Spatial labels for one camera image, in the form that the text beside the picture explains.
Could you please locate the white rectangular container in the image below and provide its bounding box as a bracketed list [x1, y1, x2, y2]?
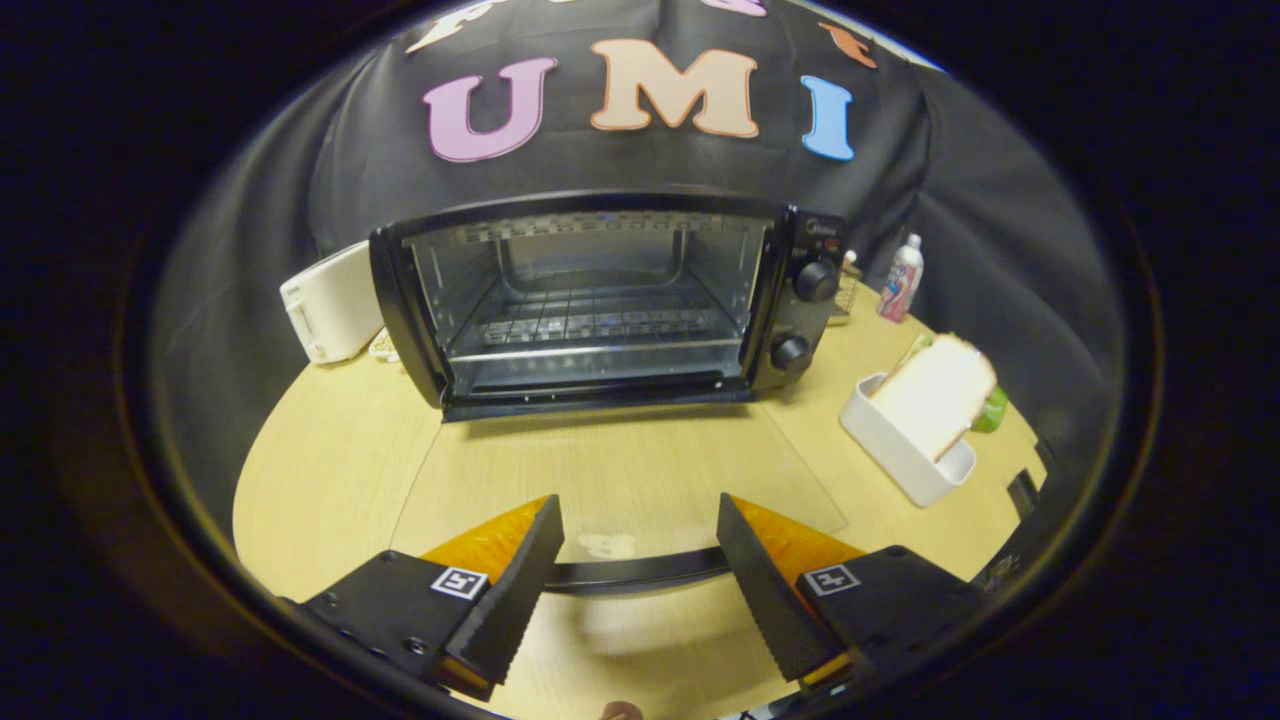
[838, 373, 978, 509]

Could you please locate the white bottle with pink label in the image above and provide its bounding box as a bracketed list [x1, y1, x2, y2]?
[878, 233, 925, 324]

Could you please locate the sandwich with lettuce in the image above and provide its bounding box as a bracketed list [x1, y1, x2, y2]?
[868, 333, 1009, 463]

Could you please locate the wire basket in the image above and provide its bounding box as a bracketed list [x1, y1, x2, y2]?
[828, 250, 863, 326]

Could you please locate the black toaster oven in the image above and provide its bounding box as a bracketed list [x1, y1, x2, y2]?
[368, 192, 849, 598]

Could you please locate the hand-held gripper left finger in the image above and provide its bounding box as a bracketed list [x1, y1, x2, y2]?
[275, 494, 566, 701]

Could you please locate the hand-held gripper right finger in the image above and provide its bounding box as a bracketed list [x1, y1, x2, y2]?
[715, 492, 986, 691]

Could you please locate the white pop-up toaster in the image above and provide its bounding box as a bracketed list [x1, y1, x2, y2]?
[279, 240, 386, 365]

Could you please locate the black backdrop cloth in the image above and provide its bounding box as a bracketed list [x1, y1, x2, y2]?
[150, 0, 1131, 561]

